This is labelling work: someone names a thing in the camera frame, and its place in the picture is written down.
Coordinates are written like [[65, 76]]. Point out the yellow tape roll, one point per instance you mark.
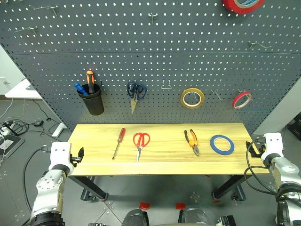
[[185, 103]]

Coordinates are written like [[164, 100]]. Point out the metal peg hook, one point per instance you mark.
[[257, 44], [153, 16], [29, 29], [45, 9]]

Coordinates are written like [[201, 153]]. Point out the orange and black pliers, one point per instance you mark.
[[194, 141]]

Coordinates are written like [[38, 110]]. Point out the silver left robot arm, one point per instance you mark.
[[48, 188]]

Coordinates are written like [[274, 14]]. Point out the black table crossbar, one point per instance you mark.
[[160, 196]]

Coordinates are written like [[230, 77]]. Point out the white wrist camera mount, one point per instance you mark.
[[60, 154], [272, 142]]

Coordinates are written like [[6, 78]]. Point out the black power adapter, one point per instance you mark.
[[38, 123]]

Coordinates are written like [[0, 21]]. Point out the blue tape roll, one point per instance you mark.
[[212, 144]]

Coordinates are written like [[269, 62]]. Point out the black plastic cup holder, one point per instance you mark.
[[94, 101]]

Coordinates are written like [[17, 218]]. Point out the large red tape roll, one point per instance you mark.
[[235, 8]]

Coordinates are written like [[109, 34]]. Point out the orange and black screwdriver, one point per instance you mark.
[[90, 81]]

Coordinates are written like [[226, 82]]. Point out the metal double prong hook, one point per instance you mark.
[[217, 94]]

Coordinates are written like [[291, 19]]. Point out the dark rounded shape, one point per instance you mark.
[[194, 216], [135, 217]]

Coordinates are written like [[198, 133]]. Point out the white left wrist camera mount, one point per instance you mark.
[[60, 154]]

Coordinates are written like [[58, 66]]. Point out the white desk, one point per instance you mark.
[[21, 90]]

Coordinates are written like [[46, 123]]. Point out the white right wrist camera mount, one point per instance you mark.
[[272, 142]]

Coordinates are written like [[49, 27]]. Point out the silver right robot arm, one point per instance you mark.
[[284, 171]]

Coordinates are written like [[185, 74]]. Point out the grey floor mat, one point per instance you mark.
[[11, 143]]

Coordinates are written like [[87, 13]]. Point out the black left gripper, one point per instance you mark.
[[75, 159]]

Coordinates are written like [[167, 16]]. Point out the white power strip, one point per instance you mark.
[[6, 128]]

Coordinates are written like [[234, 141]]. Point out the black crate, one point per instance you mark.
[[295, 127]]

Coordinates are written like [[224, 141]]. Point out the small red tape roll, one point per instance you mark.
[[237, 101]]

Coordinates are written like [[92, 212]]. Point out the grey metal pegboard wall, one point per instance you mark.
[[150, 58]]

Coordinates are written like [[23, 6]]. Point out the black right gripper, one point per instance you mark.
[[261, 148]]

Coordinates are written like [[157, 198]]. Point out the black table leg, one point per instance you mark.
[[229, 188], [90, 187]]

